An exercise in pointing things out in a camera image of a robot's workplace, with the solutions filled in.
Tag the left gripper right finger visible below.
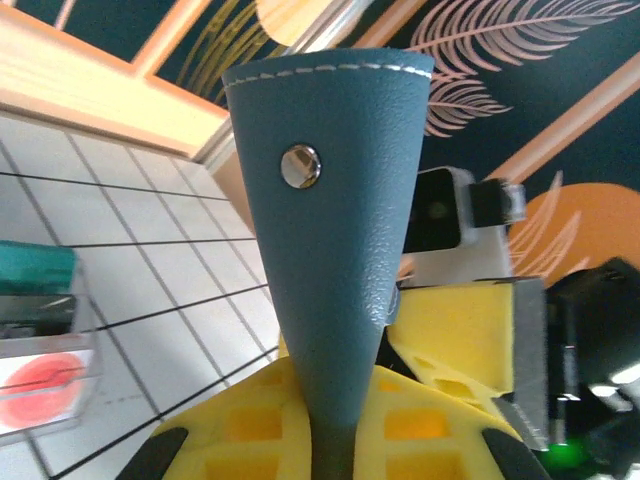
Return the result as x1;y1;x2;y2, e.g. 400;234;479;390
349;364;554;480

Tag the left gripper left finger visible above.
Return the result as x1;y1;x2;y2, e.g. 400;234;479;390
115;357;316;480

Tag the white card red circle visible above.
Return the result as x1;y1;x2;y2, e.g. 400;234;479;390
0;349;96;432

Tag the clear acrylic card box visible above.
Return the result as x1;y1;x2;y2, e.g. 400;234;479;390
0;239;106;444

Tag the teal card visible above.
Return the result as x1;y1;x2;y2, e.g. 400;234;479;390
0;241;79;301

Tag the aluminium corner post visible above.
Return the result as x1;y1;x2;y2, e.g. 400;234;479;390
284;0;374;54

